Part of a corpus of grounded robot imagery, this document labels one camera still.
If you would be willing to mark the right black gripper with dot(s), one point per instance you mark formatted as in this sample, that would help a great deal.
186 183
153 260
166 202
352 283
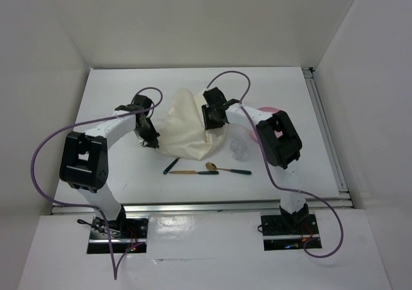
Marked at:
208 124

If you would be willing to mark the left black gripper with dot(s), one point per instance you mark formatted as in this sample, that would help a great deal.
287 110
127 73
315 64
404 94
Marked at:
150 140

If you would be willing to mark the cream cloth napkin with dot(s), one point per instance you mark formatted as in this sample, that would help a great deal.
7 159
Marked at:
183 133

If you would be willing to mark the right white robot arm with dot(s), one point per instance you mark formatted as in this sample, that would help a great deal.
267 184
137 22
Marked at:
279 140

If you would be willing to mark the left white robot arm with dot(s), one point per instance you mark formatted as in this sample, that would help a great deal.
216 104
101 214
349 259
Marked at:
85 165

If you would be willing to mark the clear drinking glass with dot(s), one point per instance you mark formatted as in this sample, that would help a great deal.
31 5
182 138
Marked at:
239 150

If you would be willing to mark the gold fork green handle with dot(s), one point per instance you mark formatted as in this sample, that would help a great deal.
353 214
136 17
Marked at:
170 166

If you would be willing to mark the gold knife green handle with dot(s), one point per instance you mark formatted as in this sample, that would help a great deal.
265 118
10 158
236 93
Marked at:
191 172

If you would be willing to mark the gold spoon green handle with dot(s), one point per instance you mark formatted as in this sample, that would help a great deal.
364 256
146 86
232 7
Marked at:
212 167

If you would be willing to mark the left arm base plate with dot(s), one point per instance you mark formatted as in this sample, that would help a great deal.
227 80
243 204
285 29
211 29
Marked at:
132 238

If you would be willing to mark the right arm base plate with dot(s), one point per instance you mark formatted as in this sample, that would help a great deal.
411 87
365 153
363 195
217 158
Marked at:
276 237

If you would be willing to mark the aluminium front rail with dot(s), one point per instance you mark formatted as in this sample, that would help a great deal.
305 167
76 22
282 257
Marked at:
265 205

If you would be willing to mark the aluminium rail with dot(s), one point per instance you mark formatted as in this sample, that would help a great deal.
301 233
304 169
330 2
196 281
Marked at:
308 74
265 205

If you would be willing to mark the aluminium right side rail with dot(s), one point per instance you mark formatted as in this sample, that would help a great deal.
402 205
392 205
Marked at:
308 74

